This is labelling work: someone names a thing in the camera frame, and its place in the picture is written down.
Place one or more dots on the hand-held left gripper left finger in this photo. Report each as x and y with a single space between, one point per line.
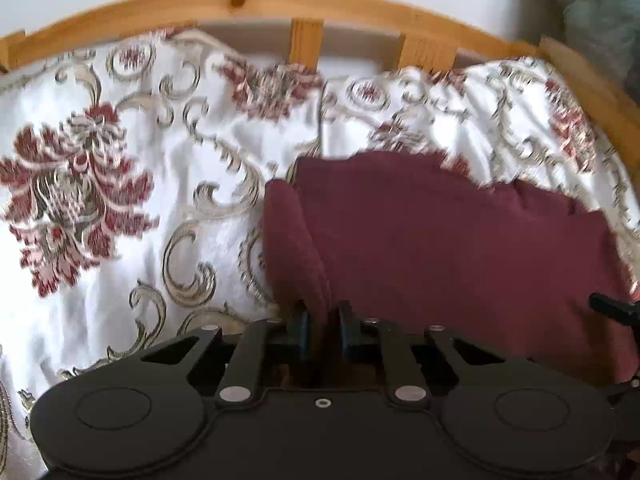
301 332

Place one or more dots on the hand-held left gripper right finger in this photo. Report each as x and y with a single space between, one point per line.
348 332

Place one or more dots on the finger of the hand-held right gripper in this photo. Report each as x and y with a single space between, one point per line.
612 309

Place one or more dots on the maroon long-sleeve sweater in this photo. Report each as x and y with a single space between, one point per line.
450 250

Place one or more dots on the floral satin blanket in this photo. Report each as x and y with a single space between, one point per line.
150 200

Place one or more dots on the wooden bed frame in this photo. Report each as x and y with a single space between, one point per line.
240 2

